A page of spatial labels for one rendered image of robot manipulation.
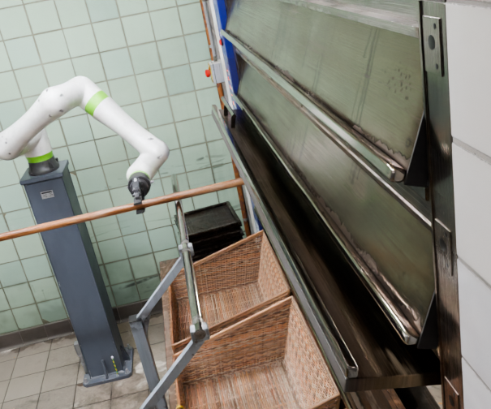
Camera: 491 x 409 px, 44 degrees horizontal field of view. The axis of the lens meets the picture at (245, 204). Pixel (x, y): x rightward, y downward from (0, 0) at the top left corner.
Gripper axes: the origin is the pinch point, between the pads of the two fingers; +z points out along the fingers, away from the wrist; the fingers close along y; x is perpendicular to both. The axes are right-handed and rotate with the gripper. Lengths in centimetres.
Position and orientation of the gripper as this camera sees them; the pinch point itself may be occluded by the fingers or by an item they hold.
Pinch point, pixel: (139, 204)
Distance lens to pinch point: 235.9
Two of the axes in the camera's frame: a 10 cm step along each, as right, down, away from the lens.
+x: -9.7, 2.2, -0.7
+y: 1.8, 9.0, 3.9
